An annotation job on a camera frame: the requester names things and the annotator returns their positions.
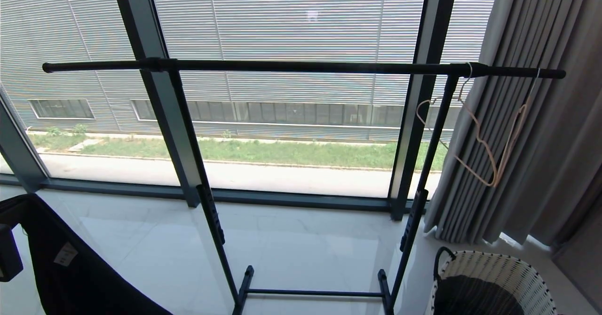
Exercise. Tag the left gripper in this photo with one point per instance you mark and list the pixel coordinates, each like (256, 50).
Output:
(8, 258)

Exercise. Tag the black garment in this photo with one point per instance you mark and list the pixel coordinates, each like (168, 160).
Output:
(70, 287)

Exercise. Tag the pink clothes hanger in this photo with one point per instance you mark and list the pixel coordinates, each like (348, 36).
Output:
(510, 141)
(488, 160)

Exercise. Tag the black clothes rack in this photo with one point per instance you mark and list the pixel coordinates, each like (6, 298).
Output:
(282, 66)

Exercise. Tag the white laundry basket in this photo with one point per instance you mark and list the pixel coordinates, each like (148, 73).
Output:
(489, 263)

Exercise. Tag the window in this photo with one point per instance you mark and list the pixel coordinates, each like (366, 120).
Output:
(291, 23)

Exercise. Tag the beige curtain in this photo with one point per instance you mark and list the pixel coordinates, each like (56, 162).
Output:
(541, 141)

